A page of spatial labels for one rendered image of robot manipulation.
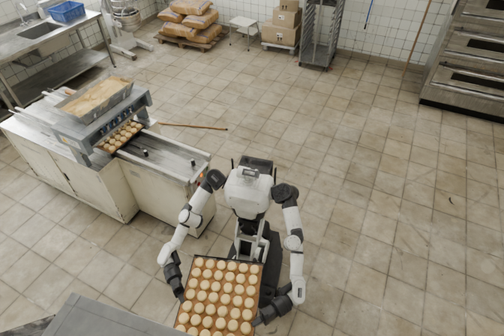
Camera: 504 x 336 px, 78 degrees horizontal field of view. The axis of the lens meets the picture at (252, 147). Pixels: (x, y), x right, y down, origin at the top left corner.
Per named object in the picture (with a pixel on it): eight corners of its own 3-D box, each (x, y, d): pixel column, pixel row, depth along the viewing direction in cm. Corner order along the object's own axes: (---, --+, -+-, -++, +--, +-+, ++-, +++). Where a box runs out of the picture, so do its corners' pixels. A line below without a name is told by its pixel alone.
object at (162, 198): (141, 214, 314) (112, 151, 252) (163, 190, 336) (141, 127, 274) (199, 243, 291) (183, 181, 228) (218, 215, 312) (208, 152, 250)
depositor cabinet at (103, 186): (41, 183, 345) (-3, 124, 286) (91, 143, 390) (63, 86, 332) (128, 229, 302) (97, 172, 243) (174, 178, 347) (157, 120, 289)
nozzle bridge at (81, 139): (68, 158, 254) (49, 127, 231) (130, 110, 300) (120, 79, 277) (97, 172, 243) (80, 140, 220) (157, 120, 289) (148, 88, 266)
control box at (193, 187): (190, 193, 245) (187, 181, 236) (207, 172, 261) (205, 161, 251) (194, 194, 244) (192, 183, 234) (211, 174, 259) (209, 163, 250)
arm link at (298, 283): (298, 301, 162) (299, 274, 167) (305, 304, 154) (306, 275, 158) (286, 301, 161) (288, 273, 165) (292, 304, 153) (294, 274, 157)
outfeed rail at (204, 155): (43, 97, 317) (40, 91, 313) (46, 95, 319) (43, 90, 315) (210, 162, 250) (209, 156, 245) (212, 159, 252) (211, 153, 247)
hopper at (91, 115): (60, 121, 235) (52, 106, 225) (115, 85, 271) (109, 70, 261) (88, 133, 225) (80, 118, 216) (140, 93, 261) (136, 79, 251)
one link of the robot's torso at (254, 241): (235, 265, 228) (241, 208, 216) (258, 271, 225) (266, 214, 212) (228, 279, 214) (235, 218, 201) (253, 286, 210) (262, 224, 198)
